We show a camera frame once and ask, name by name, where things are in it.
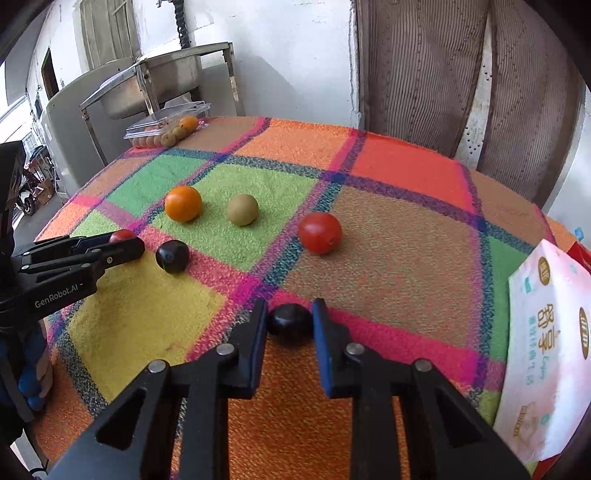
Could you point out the white tissue pack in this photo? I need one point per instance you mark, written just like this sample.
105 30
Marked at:
545 346

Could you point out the small orange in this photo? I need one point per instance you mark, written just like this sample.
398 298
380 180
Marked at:
188 123

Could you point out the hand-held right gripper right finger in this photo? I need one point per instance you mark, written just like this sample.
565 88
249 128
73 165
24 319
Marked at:
323 350

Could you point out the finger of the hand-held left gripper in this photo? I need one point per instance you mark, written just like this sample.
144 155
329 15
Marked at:
120 254
64 243

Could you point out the small red tomato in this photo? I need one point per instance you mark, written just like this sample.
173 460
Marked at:
121 234

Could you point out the tan round fruit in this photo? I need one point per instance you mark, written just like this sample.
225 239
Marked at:
242 210

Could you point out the stainless steel sink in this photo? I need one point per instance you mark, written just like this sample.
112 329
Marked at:
171 69

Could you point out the medium orange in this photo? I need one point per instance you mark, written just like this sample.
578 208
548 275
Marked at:
183 203

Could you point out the brown ribbed double door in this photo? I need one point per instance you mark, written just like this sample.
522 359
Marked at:
415 69

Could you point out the row of small brown fruits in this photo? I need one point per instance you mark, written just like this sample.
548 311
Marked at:
157 137

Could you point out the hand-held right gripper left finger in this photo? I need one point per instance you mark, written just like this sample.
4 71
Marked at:
258 350

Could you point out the clear plastic clamshell container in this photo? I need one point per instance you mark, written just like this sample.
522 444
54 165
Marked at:
157 121

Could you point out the colourful checked blanket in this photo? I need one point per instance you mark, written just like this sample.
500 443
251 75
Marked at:
392 230

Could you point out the dark purple plum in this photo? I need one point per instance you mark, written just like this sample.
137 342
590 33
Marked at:
172 256
290 324

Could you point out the person's left hand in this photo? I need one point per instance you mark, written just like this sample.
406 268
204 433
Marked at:
46 371

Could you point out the red cardboard box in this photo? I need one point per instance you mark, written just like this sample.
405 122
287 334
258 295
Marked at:
579 253

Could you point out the barred window with grey frame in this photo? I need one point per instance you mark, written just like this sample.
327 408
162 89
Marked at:
106 32

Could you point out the large red tomato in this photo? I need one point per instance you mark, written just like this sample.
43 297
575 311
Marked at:
320 233

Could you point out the grey washing machine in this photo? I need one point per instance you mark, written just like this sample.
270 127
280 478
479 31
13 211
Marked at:
69 115

